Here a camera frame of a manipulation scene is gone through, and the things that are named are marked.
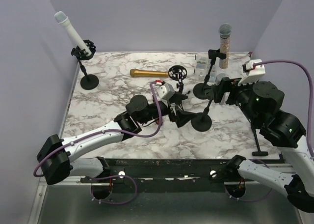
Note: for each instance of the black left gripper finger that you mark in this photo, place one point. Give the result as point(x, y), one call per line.
point(183, 117)
point(177, 98)

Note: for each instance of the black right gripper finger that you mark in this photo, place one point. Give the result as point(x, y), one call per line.
point(219, 94)
point(227, 83)

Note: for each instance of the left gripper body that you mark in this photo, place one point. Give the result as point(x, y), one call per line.
point(172, 117)

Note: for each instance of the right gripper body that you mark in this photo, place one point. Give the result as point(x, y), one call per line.
point(239, 95)

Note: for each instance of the grey microphone silver head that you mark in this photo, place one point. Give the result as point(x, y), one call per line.
point(218, 79)

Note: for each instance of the black round-base clip stand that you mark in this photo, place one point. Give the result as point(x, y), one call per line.
point(207, 74)

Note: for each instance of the black tripod shock-mount stand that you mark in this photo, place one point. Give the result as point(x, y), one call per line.
point(178, 73)

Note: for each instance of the gold microphone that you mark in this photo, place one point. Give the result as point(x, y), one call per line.
point(148, 73)

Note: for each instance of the glitter microphone silver head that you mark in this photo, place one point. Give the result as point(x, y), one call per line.
point(224, 33)

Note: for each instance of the white microphone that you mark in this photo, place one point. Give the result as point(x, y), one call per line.
point(64, 21)

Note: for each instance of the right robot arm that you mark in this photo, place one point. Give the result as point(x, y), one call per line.
point(260, 103)

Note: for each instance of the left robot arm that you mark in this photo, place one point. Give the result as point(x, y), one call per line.
point(60, 158)

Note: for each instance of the clear plastic organizer box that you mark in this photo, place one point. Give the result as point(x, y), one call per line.
point(202, 66)

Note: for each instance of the black hex key tool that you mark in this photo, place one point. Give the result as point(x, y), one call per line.
point(258, 152)

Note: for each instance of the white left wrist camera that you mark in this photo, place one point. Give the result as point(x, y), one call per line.
point(164, 90)

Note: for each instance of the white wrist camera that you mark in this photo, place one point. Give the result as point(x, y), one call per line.
point(253, 70)
point(164, 90)

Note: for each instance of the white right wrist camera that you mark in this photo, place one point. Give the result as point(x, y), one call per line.
point(253, 70)

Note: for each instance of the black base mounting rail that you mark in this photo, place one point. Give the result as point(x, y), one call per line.
point(174, 175)

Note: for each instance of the aluminium extrusion rail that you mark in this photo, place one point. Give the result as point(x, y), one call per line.
point(285, 168)

